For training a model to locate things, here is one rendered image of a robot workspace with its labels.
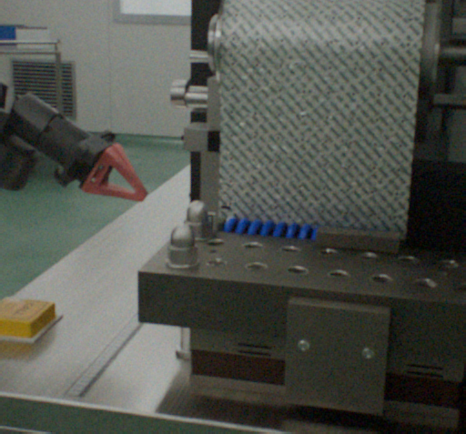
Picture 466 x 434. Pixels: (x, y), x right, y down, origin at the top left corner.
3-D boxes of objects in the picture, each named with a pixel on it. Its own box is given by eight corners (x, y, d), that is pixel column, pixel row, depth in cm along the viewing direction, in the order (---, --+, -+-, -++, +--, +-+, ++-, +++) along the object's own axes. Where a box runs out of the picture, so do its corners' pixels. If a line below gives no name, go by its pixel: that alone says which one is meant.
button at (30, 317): (7, 312, 104) (6, 295, 104) (56, 317, 103) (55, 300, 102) (-22, 334, 98) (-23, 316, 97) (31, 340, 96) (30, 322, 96)
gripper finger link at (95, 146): (119, 228, 100) (59, 186, 101) (138, 213, 107) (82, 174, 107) (146, 186, 98) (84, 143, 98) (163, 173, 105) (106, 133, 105)
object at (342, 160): (219, 231, 102) (221, 87, 97) (405, 247, 97) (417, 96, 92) (218, 232, 102) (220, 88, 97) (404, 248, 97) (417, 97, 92)
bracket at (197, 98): (188, 279, 118) (190, 73, 110) (231, 283, 116) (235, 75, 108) (179, 291, 113) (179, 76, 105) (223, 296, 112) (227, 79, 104)
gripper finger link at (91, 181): (126, 223, 102) (67, 182, 103) (145, 208, 109) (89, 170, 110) (152, 181, 100) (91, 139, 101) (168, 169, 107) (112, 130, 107)
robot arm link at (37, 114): (9, 93, 101) (31, 85, 106) (-11, 136, 104) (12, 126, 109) (54, 124, 100) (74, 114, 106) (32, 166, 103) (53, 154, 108)
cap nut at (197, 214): (187, 231, 97) (187, 196, 96) (216, 233, 96) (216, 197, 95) (177, 239, 94) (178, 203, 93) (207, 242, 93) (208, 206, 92)
